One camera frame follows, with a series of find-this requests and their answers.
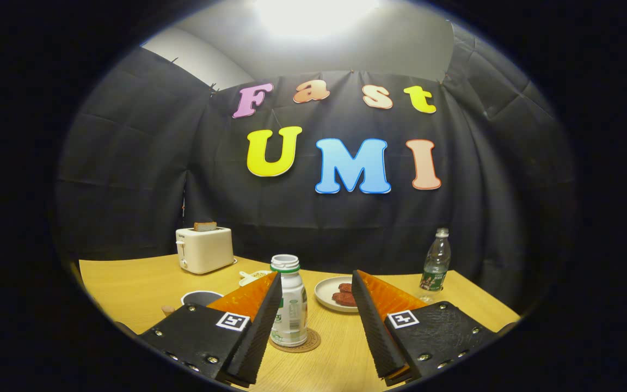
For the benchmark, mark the clear plastic water bottle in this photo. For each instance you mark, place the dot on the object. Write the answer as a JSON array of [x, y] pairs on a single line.
[[436, 267]]

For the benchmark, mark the white round plate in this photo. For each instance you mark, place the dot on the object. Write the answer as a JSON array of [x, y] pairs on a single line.
[[324, 291]]

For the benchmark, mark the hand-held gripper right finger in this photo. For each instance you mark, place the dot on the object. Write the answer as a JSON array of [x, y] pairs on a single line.
[[376, 332]]

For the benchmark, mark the wooden table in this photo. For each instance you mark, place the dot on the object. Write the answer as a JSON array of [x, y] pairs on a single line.
[[128, 288]]

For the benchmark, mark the red sausage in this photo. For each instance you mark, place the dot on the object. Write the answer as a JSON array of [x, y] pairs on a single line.
[[345, 287], [343, 299]]

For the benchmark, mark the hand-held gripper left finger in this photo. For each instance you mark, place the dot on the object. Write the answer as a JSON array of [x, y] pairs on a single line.
[[259, 337]]

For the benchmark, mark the black backdrop cloth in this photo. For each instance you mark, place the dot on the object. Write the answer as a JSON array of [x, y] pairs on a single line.
[[128, 174]]

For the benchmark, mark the cream toaster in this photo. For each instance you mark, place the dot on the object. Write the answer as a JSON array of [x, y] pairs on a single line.
[[204, 250]]

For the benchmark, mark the brown bread slice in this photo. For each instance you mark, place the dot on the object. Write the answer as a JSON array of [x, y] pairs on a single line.
[[205, 226]]

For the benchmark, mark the white divided dish with beans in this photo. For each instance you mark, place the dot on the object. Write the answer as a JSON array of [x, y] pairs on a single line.
[[253, 277]]

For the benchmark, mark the round wooden coaster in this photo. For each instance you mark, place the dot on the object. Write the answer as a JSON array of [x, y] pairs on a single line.
[[313, 342]]

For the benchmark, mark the white juice bottle green label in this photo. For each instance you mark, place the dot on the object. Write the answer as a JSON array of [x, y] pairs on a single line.
[[293, 316]]

